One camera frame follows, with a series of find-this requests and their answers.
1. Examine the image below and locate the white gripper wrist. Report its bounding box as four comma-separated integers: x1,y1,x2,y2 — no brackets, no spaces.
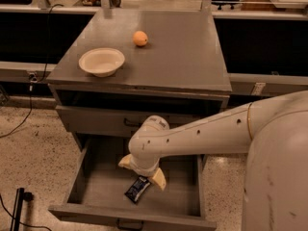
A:
118,154,167,191

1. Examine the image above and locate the dark blue rxbar wrapper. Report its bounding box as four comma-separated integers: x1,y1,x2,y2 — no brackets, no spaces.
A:
124,176,151,204

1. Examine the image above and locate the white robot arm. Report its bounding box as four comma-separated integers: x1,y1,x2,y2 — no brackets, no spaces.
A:
118,90,308,231

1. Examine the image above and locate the open grey middle drawer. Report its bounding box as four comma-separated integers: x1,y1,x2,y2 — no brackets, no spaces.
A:
49,137,217,231

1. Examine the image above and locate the closed grey upper drawer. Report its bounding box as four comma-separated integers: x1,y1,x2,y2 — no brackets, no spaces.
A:
55,105,224,139

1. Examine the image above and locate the grey drawer cabinet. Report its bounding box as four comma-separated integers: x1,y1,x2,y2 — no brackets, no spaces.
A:
47,9,232,147

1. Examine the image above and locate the white paper bowl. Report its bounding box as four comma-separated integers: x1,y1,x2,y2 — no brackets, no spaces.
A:
79,48,125,77

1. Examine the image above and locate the black floor stand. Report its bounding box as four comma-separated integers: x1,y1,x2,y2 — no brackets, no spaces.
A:
0,187,52,231

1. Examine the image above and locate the orange fruit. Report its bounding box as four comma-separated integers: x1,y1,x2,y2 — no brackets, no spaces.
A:
133,31,148,47

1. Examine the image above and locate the black power cable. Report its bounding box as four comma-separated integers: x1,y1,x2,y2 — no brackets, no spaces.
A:
0,3,65,140

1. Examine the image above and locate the grey railing frame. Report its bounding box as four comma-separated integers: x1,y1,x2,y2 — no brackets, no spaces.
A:
0,0,308,20

